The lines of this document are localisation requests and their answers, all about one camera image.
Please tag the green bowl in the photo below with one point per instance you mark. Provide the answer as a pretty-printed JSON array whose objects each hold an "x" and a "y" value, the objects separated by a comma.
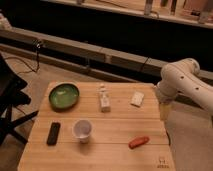
[{"x": 63, "y": 96}]

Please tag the black remote control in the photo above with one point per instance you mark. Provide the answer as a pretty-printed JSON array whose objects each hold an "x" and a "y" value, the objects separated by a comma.
[{"x": 53, "y": 133}]

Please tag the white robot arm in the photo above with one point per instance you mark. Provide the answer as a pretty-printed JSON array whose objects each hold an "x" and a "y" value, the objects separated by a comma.
[{"x": 181, "y": 77}]

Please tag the white sponge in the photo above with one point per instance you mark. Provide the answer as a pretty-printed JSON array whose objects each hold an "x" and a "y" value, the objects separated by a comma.
[{"x": 137, "y": 99}]

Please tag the white bottle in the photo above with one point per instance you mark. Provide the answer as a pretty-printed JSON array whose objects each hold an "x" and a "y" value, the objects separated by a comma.
[{"x": 104, "y": 99}]

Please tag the orange carrot toy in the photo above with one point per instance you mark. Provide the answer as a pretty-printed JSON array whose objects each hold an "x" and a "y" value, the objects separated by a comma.
[{"x": 138, "y": 141}]

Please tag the black office chair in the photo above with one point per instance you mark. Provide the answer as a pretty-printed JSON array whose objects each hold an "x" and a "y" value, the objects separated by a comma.
[{"x": 11, "y": 95}]

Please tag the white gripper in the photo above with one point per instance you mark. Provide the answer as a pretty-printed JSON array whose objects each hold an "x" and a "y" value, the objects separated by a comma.
[{"x": 164, "y": 111}]

